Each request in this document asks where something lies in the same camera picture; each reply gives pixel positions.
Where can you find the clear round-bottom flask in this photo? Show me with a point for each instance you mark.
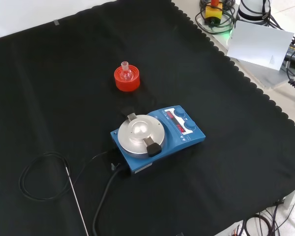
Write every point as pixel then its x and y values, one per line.
pixel 125 73

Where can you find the blue-base heater with steel plate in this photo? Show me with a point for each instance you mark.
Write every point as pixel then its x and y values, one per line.
pixel 186 137

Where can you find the black bench cloth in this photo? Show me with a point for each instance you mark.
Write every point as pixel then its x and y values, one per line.
pixel 64 110

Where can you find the steel temperature probe rod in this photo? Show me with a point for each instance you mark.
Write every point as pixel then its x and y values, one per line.
pixel 76 199

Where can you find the yellow stop button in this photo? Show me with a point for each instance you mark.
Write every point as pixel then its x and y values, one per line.
pixel 213 12

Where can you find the grey tape strip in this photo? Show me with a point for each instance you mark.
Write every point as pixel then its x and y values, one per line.
pixel 56 22

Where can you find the pale board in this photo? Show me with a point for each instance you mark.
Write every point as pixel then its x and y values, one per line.
pixel 258 44

